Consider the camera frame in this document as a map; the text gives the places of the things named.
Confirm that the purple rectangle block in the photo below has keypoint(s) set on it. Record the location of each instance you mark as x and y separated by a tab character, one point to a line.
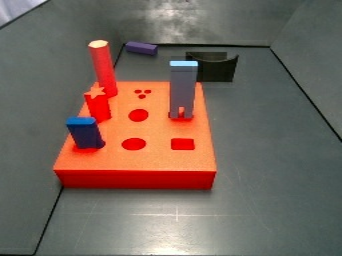
142	48

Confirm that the red peg board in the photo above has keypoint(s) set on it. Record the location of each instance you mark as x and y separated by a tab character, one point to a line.
152	151

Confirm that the black fixture stand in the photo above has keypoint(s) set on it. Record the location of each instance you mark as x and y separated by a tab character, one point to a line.
216	67

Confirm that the grey-blue arch block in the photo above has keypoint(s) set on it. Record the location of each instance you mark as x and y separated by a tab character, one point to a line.
182	87

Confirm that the red star peg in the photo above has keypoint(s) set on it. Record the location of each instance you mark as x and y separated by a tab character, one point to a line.
98	103

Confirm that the dark blue short peg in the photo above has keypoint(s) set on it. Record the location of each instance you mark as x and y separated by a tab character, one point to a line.
85	132

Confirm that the red hexagonal tall peg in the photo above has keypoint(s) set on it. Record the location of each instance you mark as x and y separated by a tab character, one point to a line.
102	60

